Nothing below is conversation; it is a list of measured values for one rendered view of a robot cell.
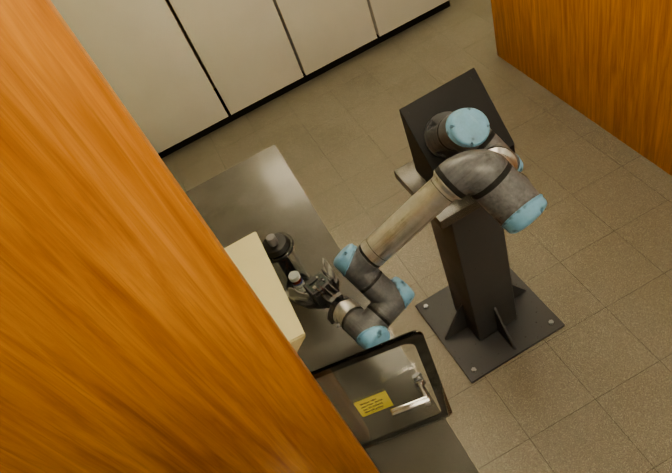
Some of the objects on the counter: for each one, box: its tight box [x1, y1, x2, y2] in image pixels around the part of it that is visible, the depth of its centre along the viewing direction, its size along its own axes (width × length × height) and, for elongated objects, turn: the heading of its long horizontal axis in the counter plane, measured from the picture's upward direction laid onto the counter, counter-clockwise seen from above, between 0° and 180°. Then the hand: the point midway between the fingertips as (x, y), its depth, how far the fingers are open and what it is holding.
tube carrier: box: [262, 232, 311, 293], centre depth 186 cm, size 11×11×21 cm
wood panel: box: [0, 0, 380, 473], centre depth 96 cm, size 49×3×140 cm, turn 129°
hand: (303, 275), depth 174 cm, fingers open, 14 cm apart
